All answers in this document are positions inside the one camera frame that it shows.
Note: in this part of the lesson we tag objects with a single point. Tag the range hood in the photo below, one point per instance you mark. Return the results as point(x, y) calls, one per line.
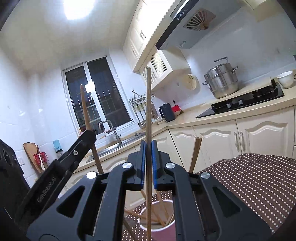
point(194, 20)

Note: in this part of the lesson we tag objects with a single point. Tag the wooden chopstick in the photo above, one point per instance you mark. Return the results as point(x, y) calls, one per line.
point(159, 221)
point(129, 229)
point(88, 127)
point(162, 204)
point(134, 214)
point(195, 154)
point(149, 155)

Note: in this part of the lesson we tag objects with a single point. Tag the window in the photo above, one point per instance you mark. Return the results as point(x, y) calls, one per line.
point(104, 102)

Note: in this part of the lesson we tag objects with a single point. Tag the hanging utensil rack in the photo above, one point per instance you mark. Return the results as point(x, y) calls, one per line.
point(138, 104)

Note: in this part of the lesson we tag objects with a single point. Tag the white bowl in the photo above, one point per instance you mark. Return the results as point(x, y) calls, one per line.
point(286, 79)

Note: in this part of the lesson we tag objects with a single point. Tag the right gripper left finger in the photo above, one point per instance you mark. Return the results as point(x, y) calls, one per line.
point(93, 208)

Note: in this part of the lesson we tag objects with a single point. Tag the upper cream cabinets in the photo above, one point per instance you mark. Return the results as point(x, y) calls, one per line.
point(161, 30)

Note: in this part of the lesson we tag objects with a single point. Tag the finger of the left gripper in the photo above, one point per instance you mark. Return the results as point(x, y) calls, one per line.
point(71, 159)

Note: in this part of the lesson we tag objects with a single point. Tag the steel sink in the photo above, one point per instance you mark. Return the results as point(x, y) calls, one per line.
point(115, 147)

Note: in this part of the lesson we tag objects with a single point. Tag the round cream wall plate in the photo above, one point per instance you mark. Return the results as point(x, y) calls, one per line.
point(190, 82)

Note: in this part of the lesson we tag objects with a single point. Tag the black electric kettle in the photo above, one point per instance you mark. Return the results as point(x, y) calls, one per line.
point(167, 112)

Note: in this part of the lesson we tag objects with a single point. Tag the brown polka dot tablecloth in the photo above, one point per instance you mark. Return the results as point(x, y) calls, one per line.
point(266, 184)

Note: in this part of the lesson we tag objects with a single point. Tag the steel faucet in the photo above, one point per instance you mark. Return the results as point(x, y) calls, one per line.
point(111, 129)

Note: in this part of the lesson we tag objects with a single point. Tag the lower cream cabinets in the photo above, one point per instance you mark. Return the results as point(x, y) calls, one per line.
point(268, 134)

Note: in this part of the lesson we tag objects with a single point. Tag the steel steamer pot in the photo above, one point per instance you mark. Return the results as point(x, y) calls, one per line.
point(221, 79)

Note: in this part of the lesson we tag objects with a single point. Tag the black gas stove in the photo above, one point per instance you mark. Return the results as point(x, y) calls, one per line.
point(264, 94)

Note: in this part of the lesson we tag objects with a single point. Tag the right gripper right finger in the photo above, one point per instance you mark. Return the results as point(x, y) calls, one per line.
point(204, 209)

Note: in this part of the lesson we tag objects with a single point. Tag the cream cabinets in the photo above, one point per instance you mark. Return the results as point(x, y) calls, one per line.
point(268, 134)
point(161, 30)

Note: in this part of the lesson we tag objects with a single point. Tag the pink utensil holder cup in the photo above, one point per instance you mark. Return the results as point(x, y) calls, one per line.
point(167, 232)

